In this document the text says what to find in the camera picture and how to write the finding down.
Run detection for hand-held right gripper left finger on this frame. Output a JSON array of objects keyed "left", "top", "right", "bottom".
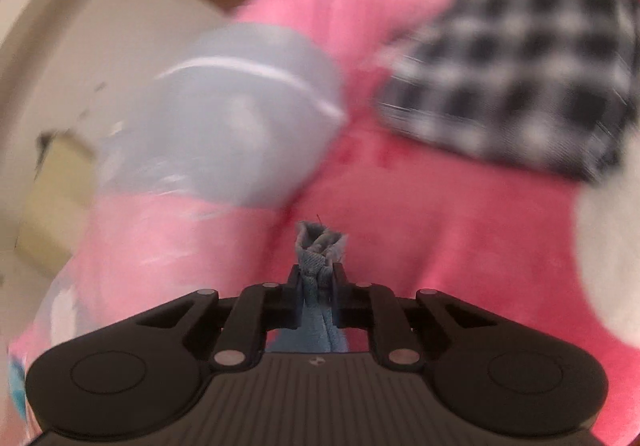
[{"left": 133, "top": 263, "right": 304, "bottom": 372}]

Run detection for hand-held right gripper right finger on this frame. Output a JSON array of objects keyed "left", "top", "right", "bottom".
[{"left": 330, "top": 263, "right": 499, "bottom": 372}]

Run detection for blue denim jeans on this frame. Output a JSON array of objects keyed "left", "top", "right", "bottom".
[{"left": 264, "top": 220, "right": 352, "bottom": 354}]

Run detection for pink floral bed blanket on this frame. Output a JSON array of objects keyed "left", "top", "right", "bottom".
[{"left": 269, "top": 115, "right": 640, "bottom": 358}]

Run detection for pink grey rolled quilt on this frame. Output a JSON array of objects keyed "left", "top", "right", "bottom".
[{"left": 9, "top": 0, "right": 452, "bottom": 427}]

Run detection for cream cabinet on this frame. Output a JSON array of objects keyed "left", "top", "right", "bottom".
[{"left": 14, "top": 127, "right": 97, "bottom": 278}]

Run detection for black white plaid shirt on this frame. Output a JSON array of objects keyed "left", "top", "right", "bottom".
[{"left": 374, "top": 0, "right": 640, "bottom": 185}]

